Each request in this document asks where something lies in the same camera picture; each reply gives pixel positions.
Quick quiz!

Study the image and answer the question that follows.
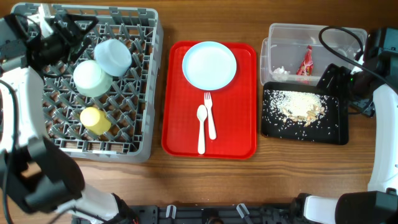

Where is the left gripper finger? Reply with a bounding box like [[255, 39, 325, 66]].
[[49, 15, 73, 40], [63, 14, 98, 50]]

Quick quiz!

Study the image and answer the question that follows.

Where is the light blue bowl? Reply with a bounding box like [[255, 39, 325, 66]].
[[94, 39, 132, 77]]

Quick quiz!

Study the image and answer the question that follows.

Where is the green bowl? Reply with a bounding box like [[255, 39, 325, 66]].
[[73, 60, 113, 98]]

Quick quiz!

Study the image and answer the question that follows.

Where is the red snack wrapper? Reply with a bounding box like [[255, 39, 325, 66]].
[[296, 45, 313, 76]]

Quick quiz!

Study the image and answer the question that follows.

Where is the food scraps and rice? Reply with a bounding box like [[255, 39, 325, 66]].
[[262, 90, 338, 141]]

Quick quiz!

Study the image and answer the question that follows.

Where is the yellow cup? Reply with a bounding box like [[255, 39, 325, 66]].
[[80, 107, 112, 135]]

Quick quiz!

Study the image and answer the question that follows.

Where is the light blue plate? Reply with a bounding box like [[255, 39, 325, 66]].
[[182, 41, 238, 91]]

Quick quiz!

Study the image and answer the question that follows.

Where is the white plastic fork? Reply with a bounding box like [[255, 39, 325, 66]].
[[204, 92, 216, 140]]

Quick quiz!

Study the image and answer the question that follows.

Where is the white plastic spoon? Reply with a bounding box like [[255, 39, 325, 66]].
[[197, 105, 207, 155]]

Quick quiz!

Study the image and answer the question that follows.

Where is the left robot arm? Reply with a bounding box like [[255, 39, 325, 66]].
[[1, 13, 135, 223]]

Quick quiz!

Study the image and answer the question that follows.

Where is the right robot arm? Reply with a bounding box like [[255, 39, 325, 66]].
[[290, 27, 397, 223]]

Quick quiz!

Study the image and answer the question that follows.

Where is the grey dishwasher rack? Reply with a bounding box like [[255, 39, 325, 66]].
[[12, 2, 164, 163]]

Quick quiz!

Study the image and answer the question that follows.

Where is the black tray bin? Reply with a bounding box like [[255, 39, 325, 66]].
[[261, 82, 349, 145]]

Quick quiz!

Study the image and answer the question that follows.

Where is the clear plastic bin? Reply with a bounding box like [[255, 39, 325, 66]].
[[259, 23, 369, 86]]

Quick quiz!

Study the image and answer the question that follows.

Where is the crumpled white tissue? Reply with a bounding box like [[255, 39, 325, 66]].
[[272, 66, 290, 82]]

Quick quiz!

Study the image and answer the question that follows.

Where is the red plastic tray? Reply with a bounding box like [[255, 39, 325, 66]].
[[162, 41, 257, 159]]

